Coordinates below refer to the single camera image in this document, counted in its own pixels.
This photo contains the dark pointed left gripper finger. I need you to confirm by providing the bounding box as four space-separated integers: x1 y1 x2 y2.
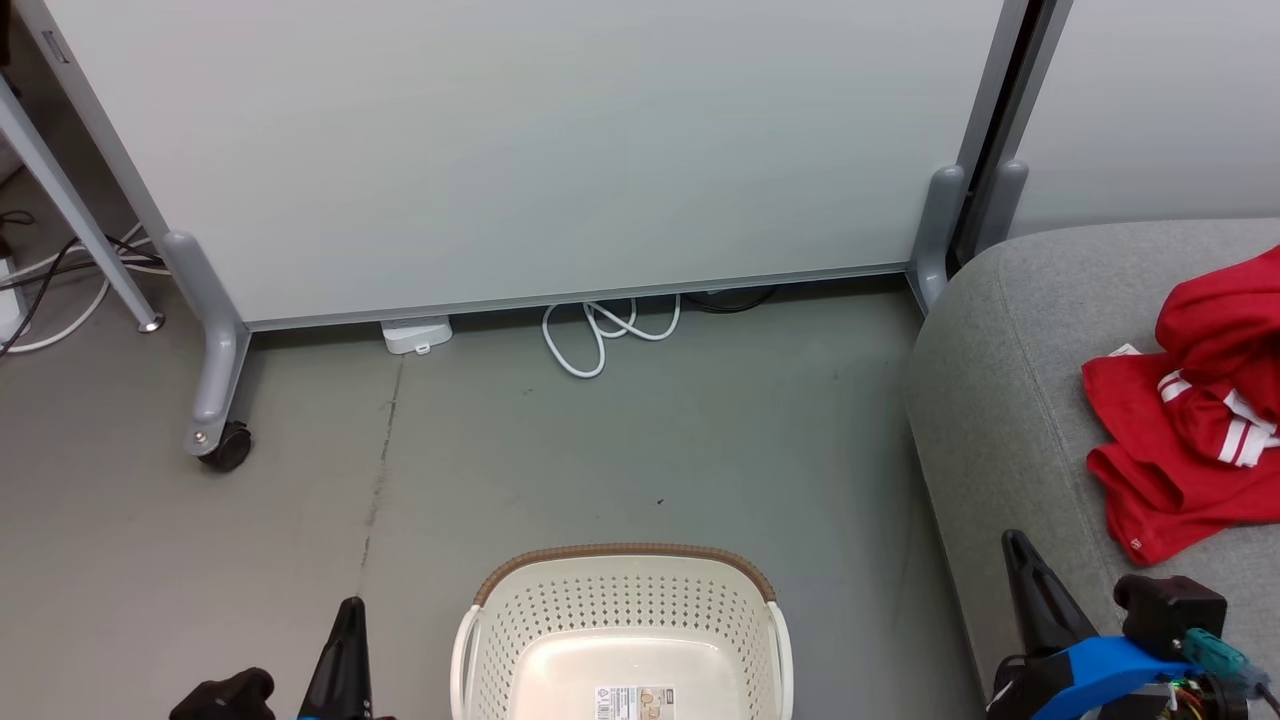
297 596 375 720

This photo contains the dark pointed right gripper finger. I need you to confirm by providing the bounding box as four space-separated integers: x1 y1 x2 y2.
1001 529 1099 658

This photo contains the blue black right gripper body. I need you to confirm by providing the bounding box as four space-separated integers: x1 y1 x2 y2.
984 635 1203 720

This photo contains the red and white shirt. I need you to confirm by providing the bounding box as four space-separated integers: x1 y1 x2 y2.
1081 245 1280 567

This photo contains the white perforated laundry basket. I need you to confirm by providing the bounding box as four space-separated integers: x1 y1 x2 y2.
449 543 795 720

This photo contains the paper label sticker in basket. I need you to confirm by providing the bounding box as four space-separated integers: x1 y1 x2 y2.
594 685 677 720

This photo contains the grey fabric sofa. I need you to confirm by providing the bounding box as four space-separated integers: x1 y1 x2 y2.
904 217 1280 720

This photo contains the black caster wheel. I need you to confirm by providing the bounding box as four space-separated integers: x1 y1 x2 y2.
196 421 254 474

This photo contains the long grey partition foot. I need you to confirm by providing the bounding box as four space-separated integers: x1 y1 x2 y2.
160 231 252 457

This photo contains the white power strip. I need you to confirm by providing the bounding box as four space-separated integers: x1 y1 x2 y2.
380 315 454 357

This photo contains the short grey partition foot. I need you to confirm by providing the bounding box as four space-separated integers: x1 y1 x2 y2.
907 164 967 313

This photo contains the grey foot beside sofa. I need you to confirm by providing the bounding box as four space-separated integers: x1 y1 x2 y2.
964 159 1030 267

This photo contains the white partition panel beside sofa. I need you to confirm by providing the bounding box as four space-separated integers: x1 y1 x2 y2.
1004 0 1280 240

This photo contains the grey metal desk leg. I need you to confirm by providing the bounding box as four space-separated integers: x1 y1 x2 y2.
0 74 167 334

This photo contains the green right camera connector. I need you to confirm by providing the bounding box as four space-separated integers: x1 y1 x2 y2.
1182 627 1252 678

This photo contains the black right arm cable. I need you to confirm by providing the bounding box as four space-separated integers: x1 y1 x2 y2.
1240 668 1280 715

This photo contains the white coiled power cable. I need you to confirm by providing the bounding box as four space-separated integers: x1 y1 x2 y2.
541 294 684 380

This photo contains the black cable under partition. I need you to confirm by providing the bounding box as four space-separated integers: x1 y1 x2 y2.
684 286 780 316

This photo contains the white floor cable under desk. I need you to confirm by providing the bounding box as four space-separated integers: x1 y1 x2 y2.
0 224 169 355

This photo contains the black floor cable under desk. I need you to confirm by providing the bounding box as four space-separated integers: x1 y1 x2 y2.
0 209 169 358

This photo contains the white partition panel grey frame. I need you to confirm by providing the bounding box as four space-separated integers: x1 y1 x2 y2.
14 0 1033 332

